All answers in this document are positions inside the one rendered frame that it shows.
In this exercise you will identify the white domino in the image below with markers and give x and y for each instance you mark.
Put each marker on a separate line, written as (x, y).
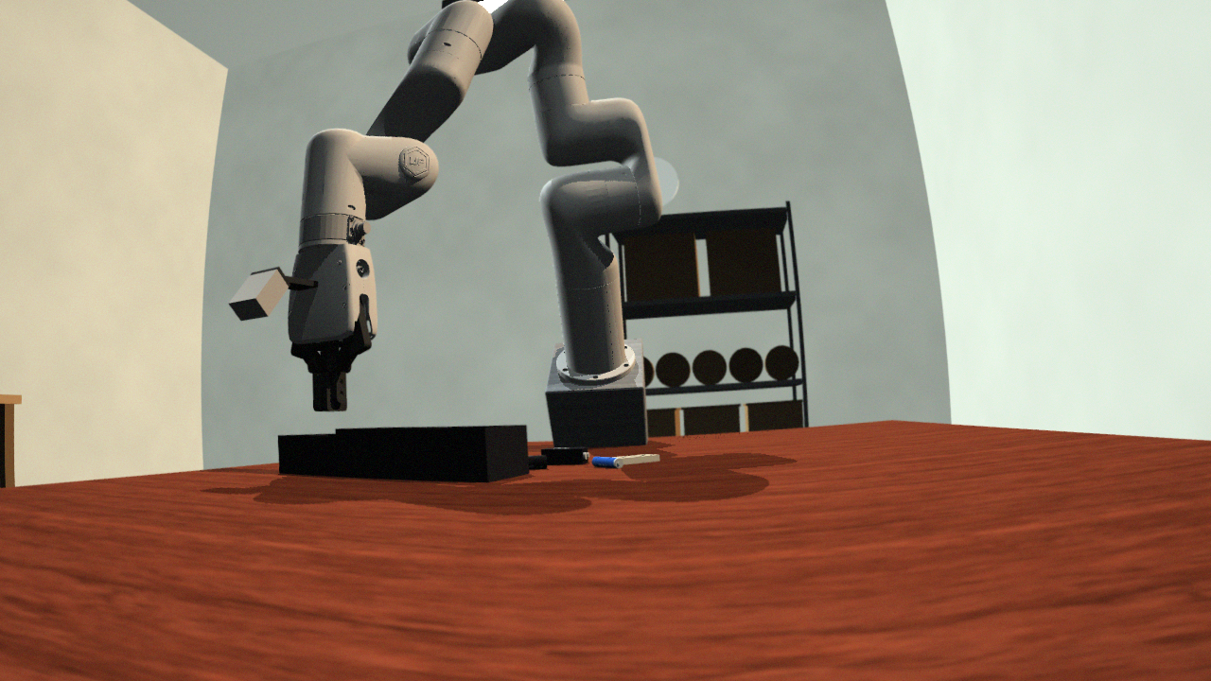
(644, 458)

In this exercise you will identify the dark grey rack of labelled bins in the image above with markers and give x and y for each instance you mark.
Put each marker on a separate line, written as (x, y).
(461, 454)

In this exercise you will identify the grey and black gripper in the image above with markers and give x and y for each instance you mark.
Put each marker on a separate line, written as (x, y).
(341, 304)

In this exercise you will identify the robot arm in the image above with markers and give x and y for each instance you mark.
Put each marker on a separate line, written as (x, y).
(349, 177)

